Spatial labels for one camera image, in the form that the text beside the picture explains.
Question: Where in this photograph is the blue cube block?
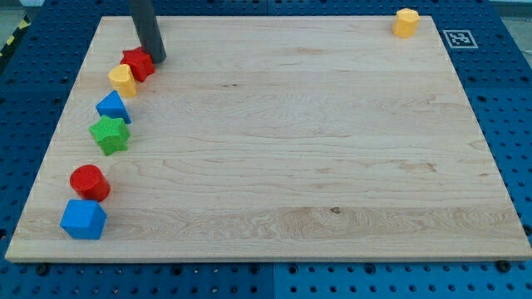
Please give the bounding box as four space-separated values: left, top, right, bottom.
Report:
60 199 107 240

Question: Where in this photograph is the red star block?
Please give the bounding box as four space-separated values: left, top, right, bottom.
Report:
121 47 155 82

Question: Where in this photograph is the yellow hexagon block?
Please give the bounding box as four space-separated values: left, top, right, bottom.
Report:
392 8 421 38

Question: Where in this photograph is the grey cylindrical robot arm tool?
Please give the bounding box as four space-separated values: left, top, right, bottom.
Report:
127 0 166 64

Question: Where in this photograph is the red cylinder block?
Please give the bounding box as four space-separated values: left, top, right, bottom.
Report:
69 164 111 202

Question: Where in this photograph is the yellow heart block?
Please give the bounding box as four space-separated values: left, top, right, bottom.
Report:
107 64 136 98

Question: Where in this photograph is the light wooden board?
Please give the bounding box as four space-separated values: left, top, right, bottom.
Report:
6 16 531 263

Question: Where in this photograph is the white fiducial marker tag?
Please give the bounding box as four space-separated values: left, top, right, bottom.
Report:
442 29 478 49

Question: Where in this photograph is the blue triangle block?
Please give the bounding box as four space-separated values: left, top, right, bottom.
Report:
96 91 131 124

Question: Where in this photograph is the yellow black hazard tape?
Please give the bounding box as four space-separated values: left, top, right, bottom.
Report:
1 15 31 59

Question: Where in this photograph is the green star block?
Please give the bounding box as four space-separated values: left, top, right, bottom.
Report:
88 115 130 156

